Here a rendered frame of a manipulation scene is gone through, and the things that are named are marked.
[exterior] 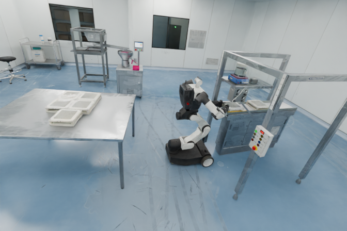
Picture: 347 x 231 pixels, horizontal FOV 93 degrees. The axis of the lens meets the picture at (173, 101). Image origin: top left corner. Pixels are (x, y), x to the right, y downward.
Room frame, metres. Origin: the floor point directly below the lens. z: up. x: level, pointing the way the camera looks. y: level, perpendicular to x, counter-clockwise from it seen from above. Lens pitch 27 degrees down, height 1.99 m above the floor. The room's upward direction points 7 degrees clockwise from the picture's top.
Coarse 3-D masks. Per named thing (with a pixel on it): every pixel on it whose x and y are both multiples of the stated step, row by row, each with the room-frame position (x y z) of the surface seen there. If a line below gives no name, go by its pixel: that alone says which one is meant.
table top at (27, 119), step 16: (32, 96) 1.96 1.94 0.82; (48, 96) 2.01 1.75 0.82; (112, 96) 2.24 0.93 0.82; (128, 96) 2.30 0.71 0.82; (0, 112) 1.53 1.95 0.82; (16, 112) 1.56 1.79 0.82; (32, 112) 1.60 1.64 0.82; (48, 112) 1.63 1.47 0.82; (96, 112) 1.75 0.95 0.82; (112, 112) 1.79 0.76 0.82; (128, 112) 1.84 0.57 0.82; (0, 128) 1.27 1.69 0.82; (16, 128) 1.29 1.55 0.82; (32, 128) 1.32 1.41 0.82; (48, 128) 1.35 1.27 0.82; (64, 128) 1.38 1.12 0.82; (80, 128) 1.41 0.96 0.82; (96, 128) 1.44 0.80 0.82; (112, 128) 1.47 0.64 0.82
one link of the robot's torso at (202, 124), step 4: (192, 116) 1.94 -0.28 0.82; (196, 116) 1.97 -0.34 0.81; (200, 116) 2.12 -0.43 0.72; (192, 120) 1.94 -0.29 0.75; (196, 120) 1.96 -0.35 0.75; (200, 120) 2.00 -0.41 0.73; (204, 120) 2.15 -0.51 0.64; (200, 124) 2.03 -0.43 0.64; (204, 124) 2.05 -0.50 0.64; (208, 124) 2.07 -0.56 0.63; (200, 128) 2.07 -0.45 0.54
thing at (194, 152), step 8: (168, 144) 1.93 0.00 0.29; (176, 144) 1.91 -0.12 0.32; (200, 144) 2.12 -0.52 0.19; (168, 152) 1.90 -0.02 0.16; (176, 152) 1.89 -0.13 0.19; (184, 152) 1.93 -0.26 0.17; (192, 152) 1.95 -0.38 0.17; (200, 152) 1.96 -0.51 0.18; (208, 152) 1.94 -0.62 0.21; (176, 160) 1.79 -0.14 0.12; (184, 160) 1.79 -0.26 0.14; (192, 160) 1.83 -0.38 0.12; (200, 160) 1.87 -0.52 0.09
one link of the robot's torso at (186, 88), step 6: (192, 84) 2.11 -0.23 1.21; (180, 90) 2.01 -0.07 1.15; (186, 90) 1.88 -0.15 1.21; (192, 90) 1.90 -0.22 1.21; (198, 90) 1.92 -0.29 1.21; (180, 96) 2.02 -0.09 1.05; (186, 96) 1.88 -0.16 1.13; (192, 96) 1.86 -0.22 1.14; (186, 102) 1.89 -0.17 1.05; (192, 102) 1.89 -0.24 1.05; (186, 108) 1.91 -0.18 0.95; (192, 108) 1.91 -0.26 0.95; (198, 108) 1.95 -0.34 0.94
